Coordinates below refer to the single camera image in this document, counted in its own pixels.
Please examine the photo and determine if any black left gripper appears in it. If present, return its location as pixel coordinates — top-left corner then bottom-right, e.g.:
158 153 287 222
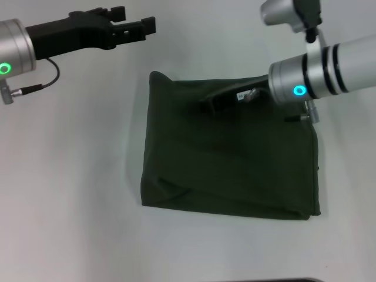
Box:
25 5 157 61

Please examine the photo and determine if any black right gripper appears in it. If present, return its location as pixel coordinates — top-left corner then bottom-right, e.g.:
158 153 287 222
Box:
199 79 276 116

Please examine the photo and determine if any dark green FREE t-shirt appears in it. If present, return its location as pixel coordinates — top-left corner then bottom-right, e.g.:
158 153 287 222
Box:
139 70 321 221

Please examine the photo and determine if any dark rounded panel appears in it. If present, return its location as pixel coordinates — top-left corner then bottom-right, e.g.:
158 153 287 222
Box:
266 277 323 282

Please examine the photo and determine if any right arm cable with plug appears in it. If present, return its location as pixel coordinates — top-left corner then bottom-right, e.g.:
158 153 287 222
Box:
284 100 317 123

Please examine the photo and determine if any arm cable with plug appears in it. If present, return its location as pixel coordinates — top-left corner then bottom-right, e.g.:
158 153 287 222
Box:
284 100 317 123
2 57 61 106

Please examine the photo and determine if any left arm cable with plug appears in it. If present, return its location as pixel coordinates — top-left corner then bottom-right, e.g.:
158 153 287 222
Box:
2 57 61 106

